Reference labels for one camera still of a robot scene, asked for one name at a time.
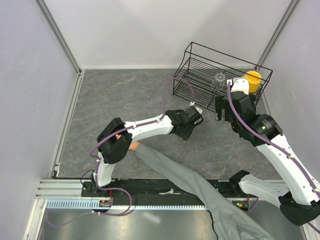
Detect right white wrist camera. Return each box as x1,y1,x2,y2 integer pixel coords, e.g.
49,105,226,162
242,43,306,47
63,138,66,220
226,77,250,95

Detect person's bare hand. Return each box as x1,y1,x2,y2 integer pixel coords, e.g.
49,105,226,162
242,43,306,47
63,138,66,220
115,134,140,152

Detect grey sleeved forearm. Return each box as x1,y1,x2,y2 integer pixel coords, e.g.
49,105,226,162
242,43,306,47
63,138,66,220
134,143,273,240

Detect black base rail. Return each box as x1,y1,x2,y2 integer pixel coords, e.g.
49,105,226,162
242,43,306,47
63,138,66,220
81,178,256,209

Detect black wire rack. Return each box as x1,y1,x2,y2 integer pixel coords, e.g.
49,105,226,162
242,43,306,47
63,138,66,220
172,41,273,113

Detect white slotted cable duct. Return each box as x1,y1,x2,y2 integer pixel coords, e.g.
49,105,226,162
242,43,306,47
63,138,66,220
46,199,208,210

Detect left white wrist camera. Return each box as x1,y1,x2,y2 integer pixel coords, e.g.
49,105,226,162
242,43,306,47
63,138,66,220
189,101,203,114

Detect clear glass cup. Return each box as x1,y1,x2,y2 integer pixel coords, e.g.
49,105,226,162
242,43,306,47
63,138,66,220
211,72,226,91

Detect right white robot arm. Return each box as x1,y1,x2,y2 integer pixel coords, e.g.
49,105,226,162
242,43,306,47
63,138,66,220
215,91,320,226

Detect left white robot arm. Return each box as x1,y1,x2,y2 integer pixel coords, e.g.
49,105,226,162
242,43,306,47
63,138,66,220
90,105,204,197

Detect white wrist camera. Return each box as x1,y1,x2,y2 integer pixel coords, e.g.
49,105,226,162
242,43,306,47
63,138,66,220
189,101,203,114
226,77,250,95

